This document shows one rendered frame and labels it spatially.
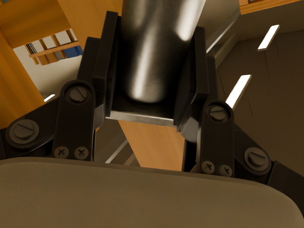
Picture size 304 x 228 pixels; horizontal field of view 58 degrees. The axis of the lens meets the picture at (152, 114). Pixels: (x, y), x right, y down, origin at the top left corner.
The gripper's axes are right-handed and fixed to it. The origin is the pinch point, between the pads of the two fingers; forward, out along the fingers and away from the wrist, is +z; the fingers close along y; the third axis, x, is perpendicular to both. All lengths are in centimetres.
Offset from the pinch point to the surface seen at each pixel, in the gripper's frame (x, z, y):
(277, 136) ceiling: -398, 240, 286
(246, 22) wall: -581, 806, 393
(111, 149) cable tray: -365, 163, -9
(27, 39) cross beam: -36, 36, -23
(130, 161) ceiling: -513, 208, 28
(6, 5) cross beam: -31, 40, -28
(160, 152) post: -34.0, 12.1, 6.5
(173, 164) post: -35.1, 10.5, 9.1
